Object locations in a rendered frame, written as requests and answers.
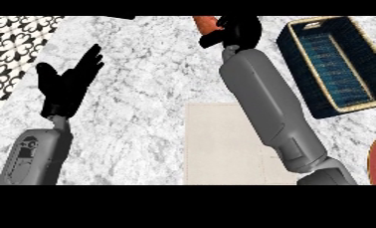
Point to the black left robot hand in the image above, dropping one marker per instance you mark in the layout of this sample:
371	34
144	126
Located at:
64	86

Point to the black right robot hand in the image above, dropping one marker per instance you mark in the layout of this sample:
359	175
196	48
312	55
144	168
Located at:
244	29

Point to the orange sweet potato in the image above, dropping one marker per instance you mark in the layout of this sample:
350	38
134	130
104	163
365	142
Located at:
207	24

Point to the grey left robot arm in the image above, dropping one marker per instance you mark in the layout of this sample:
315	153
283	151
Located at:
38	154

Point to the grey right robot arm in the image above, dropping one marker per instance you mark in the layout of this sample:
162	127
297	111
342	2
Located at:
275	109

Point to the dark blue woven basket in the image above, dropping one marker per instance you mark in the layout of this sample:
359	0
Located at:
333	66

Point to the beige placemat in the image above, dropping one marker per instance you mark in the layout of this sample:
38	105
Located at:
225	145

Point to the black and white patterned tile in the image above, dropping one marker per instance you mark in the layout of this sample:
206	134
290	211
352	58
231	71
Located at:
20	49

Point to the black object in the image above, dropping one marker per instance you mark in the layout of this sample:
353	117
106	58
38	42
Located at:
122	17

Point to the red-brown round object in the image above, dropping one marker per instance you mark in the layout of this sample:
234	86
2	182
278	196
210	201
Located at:
373	164

